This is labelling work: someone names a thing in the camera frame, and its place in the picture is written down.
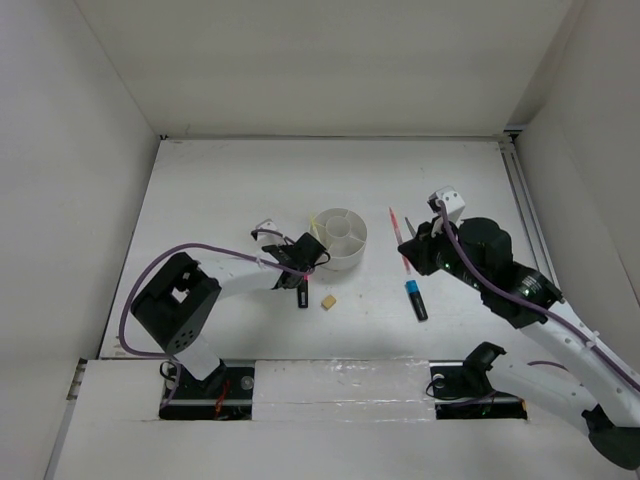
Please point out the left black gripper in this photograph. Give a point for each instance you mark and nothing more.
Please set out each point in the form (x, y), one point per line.
(281, 247)

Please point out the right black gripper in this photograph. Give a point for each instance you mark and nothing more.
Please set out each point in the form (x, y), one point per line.
(419, 249)

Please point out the yellow thin highlighter pen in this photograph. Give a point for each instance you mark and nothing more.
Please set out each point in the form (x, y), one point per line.
(313, 228)

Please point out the pink thin highlighter pen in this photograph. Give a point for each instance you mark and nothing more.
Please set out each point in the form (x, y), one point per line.
(399, 240)

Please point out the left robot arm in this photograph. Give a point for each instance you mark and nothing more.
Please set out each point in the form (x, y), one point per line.
(175, 296)

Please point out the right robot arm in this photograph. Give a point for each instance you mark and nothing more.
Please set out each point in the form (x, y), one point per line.
(602, 404)

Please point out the pink black highlighter marker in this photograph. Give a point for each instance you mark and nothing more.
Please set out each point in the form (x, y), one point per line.
(302, 291)

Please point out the white round divided container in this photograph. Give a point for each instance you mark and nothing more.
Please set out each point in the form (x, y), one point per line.
(344, 235)

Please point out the blue black highlighter marker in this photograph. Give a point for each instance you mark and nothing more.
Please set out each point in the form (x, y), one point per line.
(416, 300)

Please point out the tan eraser block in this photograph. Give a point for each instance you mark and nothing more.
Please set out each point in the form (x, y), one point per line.
(328, 302)

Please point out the black handled scissors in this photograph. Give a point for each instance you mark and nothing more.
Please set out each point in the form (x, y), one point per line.
(410, 227)

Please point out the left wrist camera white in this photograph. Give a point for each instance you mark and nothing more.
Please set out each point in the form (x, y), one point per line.
(267, 231)

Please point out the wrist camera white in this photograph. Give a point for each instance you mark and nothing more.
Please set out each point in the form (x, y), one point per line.
(267, 231)
(449, 198)

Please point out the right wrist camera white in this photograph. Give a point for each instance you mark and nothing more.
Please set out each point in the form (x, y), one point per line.
(449, 198)

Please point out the aluminium rail on right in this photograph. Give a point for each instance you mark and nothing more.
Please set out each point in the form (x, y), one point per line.
(525, 205)

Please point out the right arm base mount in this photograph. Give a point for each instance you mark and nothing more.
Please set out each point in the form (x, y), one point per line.
(461, 390)

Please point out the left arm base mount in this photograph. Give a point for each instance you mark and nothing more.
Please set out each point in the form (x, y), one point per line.
(227, 395)

